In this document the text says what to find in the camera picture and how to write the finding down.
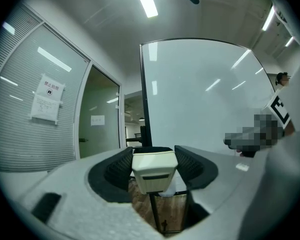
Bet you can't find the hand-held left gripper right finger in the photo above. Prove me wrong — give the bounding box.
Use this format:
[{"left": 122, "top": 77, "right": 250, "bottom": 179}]
[{"left": 174, "top": 145, "right": 261, "bottom": 210}]

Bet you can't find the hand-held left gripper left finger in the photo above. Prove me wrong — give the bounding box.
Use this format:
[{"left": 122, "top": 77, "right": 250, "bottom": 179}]
[{"left": 49, "top": 146, "right": 134, "bottom": 205}]

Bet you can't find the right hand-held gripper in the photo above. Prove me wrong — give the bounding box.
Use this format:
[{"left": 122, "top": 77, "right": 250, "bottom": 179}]
[{"left": 223, "top": 90, "right": 291, "bottom": 158}]

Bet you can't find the cream plastic block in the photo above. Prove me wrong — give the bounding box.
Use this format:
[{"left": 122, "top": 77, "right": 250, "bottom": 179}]
[{"left": 131, "top": 146, "right": 179, "bottom": 195}]

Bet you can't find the person's right forearm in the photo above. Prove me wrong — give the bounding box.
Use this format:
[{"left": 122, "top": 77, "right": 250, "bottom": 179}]
[{"left": 283, "top": 120, "right": 296, "bottom": 137}]

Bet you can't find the large white projection board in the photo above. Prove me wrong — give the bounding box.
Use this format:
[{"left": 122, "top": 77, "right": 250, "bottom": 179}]
[{"left": 139, "top": 37, "right": 277, "bottom": 235}]

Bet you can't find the black metal rack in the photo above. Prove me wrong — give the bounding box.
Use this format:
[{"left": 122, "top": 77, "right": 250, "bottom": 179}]
[{"left": 126, "top": 125, "right": 147, "bottom": 150}]

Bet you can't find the white paper sheet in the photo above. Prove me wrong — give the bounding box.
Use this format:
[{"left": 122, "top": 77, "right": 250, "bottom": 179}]
[{"left": 90, "top": 114, "right": 106, "bottom": 127}]

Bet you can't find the frosted glass door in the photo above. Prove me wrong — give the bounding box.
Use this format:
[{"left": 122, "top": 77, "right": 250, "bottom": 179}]
[{"left": 78, "top": 64, "right": 123, "bottom": 159}]

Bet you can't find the white paper notice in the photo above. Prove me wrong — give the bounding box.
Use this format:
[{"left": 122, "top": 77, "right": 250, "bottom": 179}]
[{"left": 27, "top": 72, "right": 66, "bottom": 126}]

